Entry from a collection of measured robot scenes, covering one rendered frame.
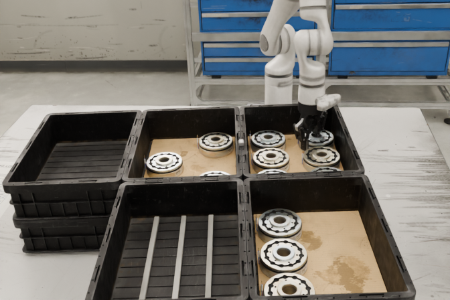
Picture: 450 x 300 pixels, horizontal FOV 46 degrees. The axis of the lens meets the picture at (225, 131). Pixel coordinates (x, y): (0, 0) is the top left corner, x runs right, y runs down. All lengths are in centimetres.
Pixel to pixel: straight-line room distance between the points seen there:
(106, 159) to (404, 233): 87
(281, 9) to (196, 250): 75
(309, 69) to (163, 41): 298
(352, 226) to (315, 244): 11
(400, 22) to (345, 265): 234
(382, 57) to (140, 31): 195
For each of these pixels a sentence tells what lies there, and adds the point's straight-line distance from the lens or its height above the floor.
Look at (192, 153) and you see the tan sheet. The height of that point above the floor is 83.
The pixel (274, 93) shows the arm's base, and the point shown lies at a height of 92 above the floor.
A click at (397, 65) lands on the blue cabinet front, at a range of 347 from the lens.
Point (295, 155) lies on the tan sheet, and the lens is 159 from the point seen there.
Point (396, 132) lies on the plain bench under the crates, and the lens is 202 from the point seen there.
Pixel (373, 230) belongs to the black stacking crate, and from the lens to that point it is 125.
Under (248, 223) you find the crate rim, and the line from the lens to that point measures 116.
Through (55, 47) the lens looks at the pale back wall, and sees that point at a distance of 467.
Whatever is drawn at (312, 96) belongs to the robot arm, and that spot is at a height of 102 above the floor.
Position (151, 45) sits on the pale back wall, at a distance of 440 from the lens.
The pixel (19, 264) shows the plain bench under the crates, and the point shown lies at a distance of 154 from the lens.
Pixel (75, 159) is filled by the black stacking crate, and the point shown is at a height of 83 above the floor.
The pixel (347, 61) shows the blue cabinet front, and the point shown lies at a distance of 342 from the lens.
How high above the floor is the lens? 165
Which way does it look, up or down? 29 degrees down
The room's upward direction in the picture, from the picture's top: 3 degrees counter-clockwise
